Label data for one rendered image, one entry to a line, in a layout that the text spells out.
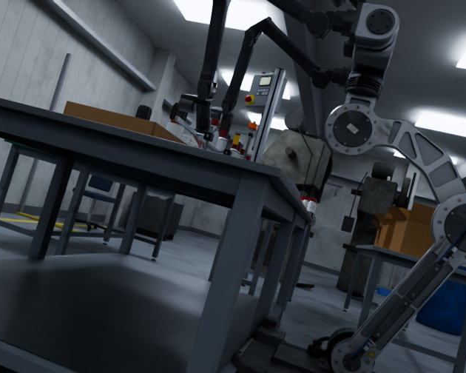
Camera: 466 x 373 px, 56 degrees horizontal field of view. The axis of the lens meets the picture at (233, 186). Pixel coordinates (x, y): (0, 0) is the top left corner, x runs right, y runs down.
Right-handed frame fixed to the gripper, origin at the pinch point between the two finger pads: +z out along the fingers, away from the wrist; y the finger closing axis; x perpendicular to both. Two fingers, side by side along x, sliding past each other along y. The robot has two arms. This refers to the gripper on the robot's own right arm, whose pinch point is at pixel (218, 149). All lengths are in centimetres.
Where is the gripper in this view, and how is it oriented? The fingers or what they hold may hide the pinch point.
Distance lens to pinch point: 228.8
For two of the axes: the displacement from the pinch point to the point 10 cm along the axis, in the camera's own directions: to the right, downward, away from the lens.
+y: -2.2, -1.2, -9.7
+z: -2.8, 9.6, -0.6
